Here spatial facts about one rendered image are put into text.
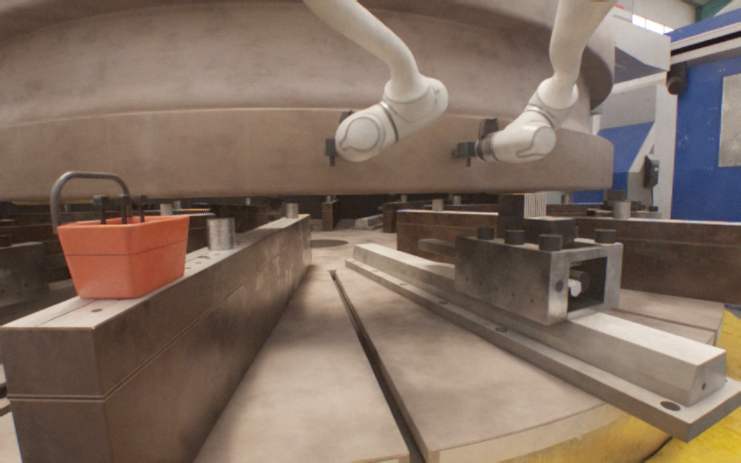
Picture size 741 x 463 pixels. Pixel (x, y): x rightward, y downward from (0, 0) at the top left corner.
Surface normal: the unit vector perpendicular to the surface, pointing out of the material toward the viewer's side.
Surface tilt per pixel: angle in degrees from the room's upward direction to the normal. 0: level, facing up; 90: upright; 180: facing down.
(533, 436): 90
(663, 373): 72
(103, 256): 97
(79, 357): 90
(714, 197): 90
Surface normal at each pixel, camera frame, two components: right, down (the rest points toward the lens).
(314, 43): 0.15, 0.11
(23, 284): 0.94, 0.03
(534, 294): -0.91, 0.06
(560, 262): 0.41, 0.10
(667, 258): -0.68, 0.10
